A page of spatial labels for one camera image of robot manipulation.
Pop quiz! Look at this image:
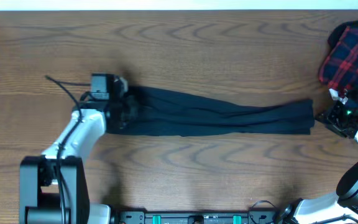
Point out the black leggings red waistband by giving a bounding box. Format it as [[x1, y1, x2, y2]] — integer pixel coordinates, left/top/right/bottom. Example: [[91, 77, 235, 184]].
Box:
[[107, 86, 314, 137]]

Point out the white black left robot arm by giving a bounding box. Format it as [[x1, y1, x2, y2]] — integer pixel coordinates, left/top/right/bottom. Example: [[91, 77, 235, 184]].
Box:
[[19, 92, 139, 224]]

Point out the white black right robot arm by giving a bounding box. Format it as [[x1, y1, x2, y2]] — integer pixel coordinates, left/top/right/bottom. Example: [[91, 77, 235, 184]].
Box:
[[275, 96, 358, 223]]

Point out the red navy plaid garment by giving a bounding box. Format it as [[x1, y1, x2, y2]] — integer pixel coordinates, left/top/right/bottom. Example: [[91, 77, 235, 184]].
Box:
[[318, 21, 358, 96]]

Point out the black mounting rail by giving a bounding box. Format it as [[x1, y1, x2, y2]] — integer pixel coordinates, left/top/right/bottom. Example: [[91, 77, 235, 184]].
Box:
[[109, 208, 277, 224]]

